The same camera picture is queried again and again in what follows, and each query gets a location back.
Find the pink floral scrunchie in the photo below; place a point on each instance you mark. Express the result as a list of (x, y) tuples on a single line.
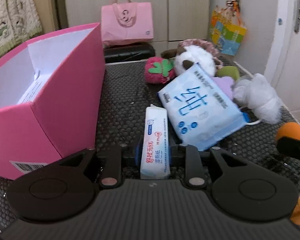
[(207, 46)]

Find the green plush ball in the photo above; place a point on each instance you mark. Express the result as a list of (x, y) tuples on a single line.
[(230, 71)]

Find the colourful hanging gift bag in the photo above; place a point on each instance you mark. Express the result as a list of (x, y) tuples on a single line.
[(227, 29)]

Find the white mesh bath sponge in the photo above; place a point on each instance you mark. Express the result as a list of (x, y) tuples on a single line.
[(260, 97)]

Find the black suitcase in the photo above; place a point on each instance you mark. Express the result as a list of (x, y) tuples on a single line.
[(131, 52)]

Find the pink strawberry plush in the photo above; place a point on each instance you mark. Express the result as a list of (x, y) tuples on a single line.
[(159, 70)]

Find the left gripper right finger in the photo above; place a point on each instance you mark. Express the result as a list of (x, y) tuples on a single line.
[(172, 148)]

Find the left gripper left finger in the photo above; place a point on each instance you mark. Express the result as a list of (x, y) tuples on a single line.
[(138, 145)]

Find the large blue tissue pack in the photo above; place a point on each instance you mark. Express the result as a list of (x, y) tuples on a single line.
[(199, 111)]

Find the white door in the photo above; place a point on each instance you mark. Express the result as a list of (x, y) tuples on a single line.
[(283, 66)]

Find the small wet wipes pack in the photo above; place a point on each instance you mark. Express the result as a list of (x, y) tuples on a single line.
[(155, 159)]

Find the pink paper shopping bag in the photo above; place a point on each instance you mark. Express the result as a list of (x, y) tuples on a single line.
[(126, 23)]

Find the cream knitted cardigan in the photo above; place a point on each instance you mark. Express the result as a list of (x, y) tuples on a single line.
[(19, 22)]

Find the purple plush toy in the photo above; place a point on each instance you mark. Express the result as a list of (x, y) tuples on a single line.
[(225, 83)]

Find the pink cardboard box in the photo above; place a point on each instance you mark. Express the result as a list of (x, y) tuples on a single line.
[(62, 118)]

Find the beige wardrobe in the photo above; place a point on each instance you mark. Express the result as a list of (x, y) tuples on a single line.
[(162, 23)]

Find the white panda plush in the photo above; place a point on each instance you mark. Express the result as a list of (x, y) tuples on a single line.
[(185, 57)]

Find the orange ball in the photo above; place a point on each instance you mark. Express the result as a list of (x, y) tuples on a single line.
[(290, 130)]

